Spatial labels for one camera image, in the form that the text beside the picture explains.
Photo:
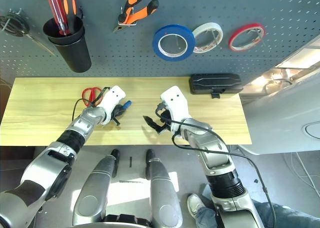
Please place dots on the silver robot torso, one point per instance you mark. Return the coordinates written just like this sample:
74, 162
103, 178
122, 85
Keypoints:
100, 225

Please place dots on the white tape roll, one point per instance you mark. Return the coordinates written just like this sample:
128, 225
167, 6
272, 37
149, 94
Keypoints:
202, 30

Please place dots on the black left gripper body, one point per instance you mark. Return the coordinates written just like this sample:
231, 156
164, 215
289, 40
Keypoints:
119, 110

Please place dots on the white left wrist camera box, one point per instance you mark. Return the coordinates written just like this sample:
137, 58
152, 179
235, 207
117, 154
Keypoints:
113, 99

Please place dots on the red tape roll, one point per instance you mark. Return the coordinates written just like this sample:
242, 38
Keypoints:
231, 40

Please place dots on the blue tape roll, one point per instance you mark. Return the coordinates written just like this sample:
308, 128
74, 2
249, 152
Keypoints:
157, 43

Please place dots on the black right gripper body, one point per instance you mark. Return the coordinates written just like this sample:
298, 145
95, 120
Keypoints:
165, 116

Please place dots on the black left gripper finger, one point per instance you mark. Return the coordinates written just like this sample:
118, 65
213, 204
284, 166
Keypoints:
115, 120

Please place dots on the black floor tape strip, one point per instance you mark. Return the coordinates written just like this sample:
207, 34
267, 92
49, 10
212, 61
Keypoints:
130, 162

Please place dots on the black robot right foot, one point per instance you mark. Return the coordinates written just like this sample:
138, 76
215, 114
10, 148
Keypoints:
150, 156

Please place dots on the black plastic cup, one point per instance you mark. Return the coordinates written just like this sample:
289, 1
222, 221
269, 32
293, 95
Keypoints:
75, 57

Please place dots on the blue jeans leg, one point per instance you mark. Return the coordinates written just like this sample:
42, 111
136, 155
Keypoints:
287, 215

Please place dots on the white furniture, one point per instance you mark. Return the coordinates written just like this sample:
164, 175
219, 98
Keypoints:
275, 125

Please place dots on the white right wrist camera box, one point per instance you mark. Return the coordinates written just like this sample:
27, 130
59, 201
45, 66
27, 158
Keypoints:
175, 102

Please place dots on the black plastic tool case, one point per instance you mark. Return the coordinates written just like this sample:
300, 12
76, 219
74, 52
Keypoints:
215, 82

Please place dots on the silver robot left leg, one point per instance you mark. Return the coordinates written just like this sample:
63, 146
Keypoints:
95, 188

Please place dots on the grey perforated pegboard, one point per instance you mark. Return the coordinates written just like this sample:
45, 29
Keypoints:
112, 57

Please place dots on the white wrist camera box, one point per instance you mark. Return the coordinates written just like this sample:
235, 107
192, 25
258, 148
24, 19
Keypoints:
113, 99
175, 102

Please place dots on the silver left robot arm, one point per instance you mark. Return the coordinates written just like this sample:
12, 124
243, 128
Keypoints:
85, 117

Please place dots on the black robot foot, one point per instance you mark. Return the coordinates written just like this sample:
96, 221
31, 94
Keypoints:
150, 156
115, 157

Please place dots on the black robot left foot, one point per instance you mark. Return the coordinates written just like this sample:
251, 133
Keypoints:
115, 157

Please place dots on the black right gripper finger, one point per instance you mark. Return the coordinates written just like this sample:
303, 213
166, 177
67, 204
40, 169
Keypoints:
152, 124

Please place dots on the metal peg hook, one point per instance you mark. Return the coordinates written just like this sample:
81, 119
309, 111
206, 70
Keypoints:
15, 12
213, 36
257, 33
178, 42

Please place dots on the white sneaker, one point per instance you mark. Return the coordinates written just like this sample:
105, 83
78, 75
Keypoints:
196, 205

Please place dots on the black cup bracket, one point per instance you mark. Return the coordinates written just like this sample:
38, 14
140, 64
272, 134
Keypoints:
81, 12

